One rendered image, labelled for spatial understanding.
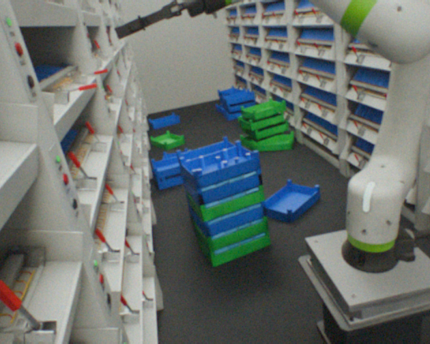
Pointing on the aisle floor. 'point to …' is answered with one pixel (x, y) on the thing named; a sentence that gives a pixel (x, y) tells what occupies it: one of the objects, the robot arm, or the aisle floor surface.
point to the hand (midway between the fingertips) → (128, 29)
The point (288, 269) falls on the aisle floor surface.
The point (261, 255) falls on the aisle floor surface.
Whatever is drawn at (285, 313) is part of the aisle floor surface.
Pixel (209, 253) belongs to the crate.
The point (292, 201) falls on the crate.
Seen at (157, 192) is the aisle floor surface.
